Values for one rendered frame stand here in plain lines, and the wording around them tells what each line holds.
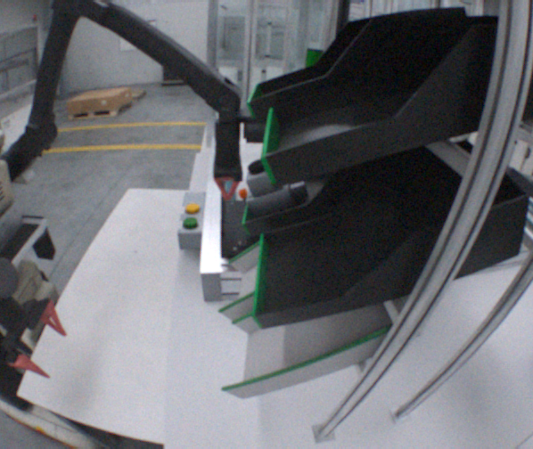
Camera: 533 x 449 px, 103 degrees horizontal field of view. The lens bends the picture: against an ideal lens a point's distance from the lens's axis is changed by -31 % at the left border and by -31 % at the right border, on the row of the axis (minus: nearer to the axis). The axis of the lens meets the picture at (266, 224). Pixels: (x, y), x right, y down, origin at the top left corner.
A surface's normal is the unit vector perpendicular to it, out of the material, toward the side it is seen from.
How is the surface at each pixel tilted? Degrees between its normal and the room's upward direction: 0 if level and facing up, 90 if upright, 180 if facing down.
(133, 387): 0
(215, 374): 0
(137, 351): 0
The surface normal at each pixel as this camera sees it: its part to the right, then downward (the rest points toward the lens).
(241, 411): 0.07, -0.81
